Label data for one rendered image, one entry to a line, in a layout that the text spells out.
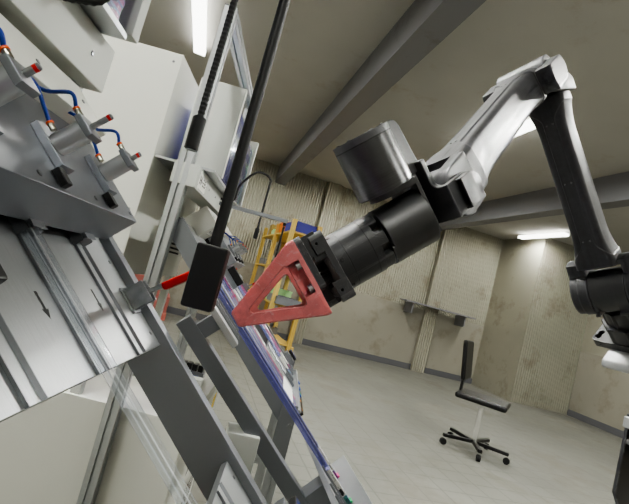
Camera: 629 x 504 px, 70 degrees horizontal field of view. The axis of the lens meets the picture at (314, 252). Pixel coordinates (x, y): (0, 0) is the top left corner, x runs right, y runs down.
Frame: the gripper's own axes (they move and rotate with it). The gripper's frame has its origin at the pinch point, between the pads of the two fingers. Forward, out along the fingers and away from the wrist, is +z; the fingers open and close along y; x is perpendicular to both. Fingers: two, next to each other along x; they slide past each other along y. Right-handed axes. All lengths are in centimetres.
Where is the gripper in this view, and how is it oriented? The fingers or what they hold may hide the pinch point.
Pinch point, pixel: (248, 313)
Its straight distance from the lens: 42.9
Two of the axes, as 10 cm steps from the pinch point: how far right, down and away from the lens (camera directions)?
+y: 0.6, -1.1, -9.9
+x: 4.9, 8.7, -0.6
